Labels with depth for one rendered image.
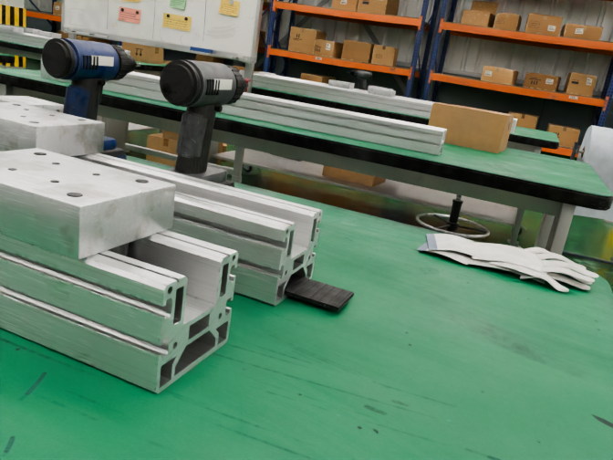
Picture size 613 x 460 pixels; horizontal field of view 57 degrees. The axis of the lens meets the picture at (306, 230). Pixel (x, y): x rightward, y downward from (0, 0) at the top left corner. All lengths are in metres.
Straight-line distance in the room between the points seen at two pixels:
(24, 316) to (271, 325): 0.21
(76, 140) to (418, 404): 0.52
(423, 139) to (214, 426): 1.64
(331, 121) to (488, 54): 8.94
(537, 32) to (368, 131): 8.03
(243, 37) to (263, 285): 3.09
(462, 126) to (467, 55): 8.55
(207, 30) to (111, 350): 3.36
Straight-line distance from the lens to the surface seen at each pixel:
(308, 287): 0.61
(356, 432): 0.42
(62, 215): 0.43
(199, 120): 0.80
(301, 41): 10.80
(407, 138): 1.98
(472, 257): 0.84
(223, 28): 3.67
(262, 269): 0.58
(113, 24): 4.16
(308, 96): 4.01
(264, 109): 2.12
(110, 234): 0.45
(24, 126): 0.73
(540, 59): 10.86
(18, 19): 9.10
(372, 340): 0.55
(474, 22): 10.03
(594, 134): 3.94
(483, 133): 2.38
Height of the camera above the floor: 1.02
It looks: 17 degrees down
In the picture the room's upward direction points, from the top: 9 degrees clockwise
